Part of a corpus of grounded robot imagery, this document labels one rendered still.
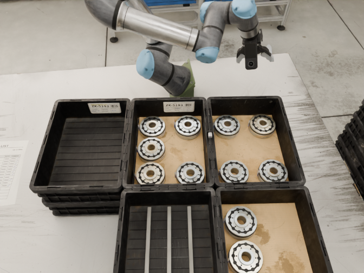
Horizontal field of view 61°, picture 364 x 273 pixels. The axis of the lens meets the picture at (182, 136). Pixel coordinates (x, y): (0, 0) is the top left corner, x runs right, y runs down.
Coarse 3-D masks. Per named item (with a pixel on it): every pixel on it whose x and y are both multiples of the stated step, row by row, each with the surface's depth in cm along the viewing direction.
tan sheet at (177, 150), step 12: (168, 120) 128; (168, 132) 124; (168, 144) 121; (180, 144) 121; (192, 144) 121; (168, 156) 117; (180, 156) 117; (192, 156) 117; (168, 168) 114; (204, 168) 114; (168, 180) 111; (204, 180) 111
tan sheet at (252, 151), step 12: (240, 120) 128; (240, 132) 124; (216, 144) 121; (228, 144) 121; (240, 144) 121; (252, 144) 121; (264, 144) 121; (276, 144) 121; (216, 156) 117; (228, 156) 117; (240, 156) 117; (252, 156) 117; (264, 156) 117; (276, 156) 117; (252, 168) 114; (252, 180) 111; (288, 180) 111
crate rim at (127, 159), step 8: (208, 120) 115; (128, 128) 113; (208, 128) 113; (128, 136) 110; (208, 136) 110; (128, 144) 108; (208, 144) 108; (128, 152) 106; (208, 152) 106; (128, 160) 104; (208, 160) 104; (128, 184) 99; (136, 184) 99; (144, 184) 99; (152, 184) 99; (160, 184) 99; (168, 184) 99; (176, 184) 99; (184, 184) 99; (192, 184) 99; (200, 184) 99; (208, 184) 99
